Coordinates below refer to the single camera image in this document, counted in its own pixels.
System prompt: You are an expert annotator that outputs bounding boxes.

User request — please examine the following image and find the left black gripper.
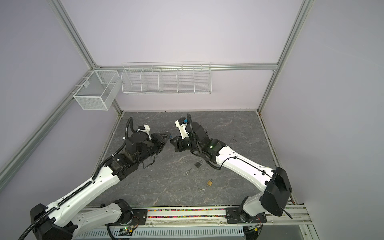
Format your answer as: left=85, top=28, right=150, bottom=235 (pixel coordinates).
left=135, top=132, right=171, bottom=165

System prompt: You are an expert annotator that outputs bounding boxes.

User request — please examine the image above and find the dark grey padlock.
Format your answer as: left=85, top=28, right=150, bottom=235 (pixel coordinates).
left=195, top=161, right=202, bottom=169

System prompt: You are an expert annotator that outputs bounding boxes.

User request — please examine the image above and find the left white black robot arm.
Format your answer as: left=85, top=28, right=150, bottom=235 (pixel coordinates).
left=19, top=118, right=170, bottom=240

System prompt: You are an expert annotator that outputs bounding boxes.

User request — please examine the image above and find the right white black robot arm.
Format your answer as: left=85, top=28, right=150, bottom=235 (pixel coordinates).
left=171, top=114, right=293, bottom=218

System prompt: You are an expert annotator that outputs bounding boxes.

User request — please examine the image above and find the white mesh box basket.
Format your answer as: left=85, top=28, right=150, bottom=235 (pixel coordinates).
left=74, top=70, right=121, bottom=111

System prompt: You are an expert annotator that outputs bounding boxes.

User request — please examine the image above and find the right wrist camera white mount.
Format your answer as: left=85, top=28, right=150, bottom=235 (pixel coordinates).
left=175, top=118, right=188, bottom=139

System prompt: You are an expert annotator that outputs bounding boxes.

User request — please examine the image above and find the white wire shelf basket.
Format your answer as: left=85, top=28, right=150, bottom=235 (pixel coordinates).
left=121, top=62, right=212, bottom=95

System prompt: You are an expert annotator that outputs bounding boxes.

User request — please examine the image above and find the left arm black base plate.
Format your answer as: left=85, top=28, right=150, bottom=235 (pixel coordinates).
left=109, top=209, right=148, bottom=226

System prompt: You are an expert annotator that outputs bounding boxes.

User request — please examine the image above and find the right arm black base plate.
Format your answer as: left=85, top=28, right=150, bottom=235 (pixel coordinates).
left=225, top=208, right=267, bottom=224

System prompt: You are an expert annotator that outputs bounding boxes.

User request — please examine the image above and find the white vented cable duct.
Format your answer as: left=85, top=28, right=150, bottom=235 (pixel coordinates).
left=74, top=226, right=245, bottom=240

